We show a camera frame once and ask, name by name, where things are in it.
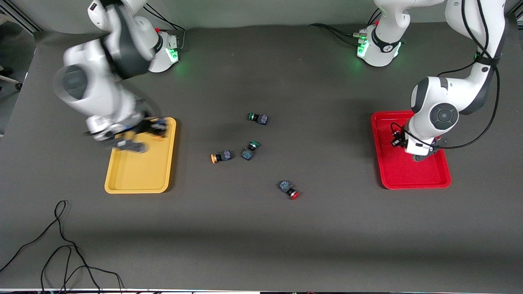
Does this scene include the red plastic tray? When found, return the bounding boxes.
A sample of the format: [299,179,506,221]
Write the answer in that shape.
[371,110,452,190]

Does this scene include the yellow plastic tray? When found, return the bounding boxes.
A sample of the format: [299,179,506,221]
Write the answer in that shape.
[104,117,177,194]

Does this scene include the chair leg with caster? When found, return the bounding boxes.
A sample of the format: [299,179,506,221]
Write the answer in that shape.
[0,65,22,91]

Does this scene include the dark grey table mat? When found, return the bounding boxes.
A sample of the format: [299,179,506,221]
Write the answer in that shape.
[0,16,523,293]

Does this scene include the black right base cable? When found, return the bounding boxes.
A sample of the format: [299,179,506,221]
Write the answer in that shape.
[143,4,187,51]

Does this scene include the thin black loose cable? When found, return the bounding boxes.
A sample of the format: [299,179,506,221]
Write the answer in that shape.
[0,200,123,293]

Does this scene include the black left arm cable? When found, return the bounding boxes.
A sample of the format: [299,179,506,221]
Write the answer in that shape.
[388,0,501,150]

